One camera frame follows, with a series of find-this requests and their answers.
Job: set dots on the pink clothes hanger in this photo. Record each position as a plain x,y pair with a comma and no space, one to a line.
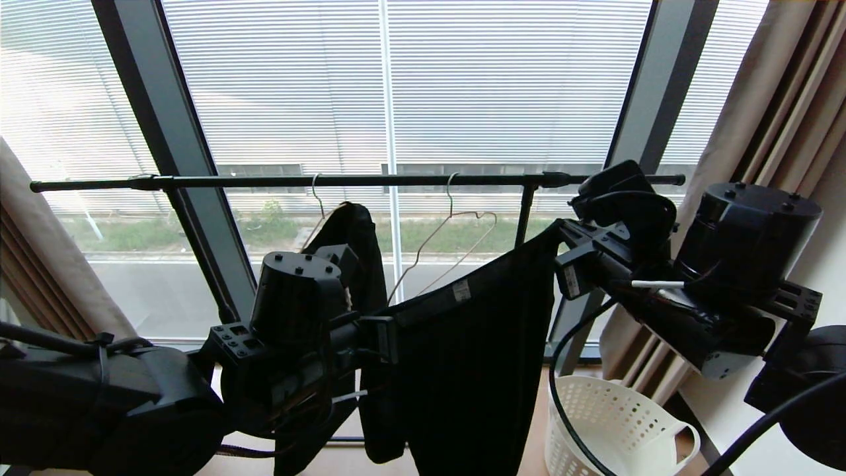
451,198
317,198

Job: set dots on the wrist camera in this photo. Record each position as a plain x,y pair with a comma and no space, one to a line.
337,261
628,198

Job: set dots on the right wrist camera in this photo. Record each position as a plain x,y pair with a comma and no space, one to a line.
628,198

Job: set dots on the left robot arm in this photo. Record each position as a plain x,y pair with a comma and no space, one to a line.
99,396

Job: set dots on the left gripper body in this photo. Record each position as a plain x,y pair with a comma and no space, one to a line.
377,340

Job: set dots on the beige curtain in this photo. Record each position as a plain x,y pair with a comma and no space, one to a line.
760,99
39,251

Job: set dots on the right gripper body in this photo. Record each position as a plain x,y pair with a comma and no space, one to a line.
615,277

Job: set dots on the black clothes rack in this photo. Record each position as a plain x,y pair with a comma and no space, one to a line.
264,181

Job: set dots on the white laundry basket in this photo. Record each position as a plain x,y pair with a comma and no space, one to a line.
608,423

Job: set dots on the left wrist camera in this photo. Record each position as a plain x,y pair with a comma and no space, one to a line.
337,261

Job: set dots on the black garment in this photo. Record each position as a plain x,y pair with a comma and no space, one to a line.
476,370

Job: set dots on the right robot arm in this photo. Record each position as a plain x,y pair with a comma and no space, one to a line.
747,238

